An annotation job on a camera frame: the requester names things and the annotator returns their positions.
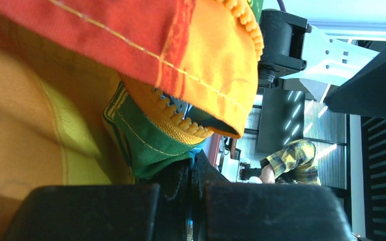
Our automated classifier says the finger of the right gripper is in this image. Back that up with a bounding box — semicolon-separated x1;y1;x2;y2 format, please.
324;48;386;119

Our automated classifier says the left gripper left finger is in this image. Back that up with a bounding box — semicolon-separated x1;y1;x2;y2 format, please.
3;163;190;241

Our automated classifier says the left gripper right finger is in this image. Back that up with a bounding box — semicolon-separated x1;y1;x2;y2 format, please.
191;153;355;240

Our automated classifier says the rainbow striped zip jacket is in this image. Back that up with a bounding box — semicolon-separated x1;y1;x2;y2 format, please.
0;1;264;240

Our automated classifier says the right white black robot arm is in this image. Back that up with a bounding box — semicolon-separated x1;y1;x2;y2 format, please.
258;9;386;119

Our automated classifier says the red bar background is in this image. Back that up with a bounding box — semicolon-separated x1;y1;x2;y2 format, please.
209;133;221;167

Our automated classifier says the person in plaid shirt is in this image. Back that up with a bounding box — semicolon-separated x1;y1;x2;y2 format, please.
259;139;321;185

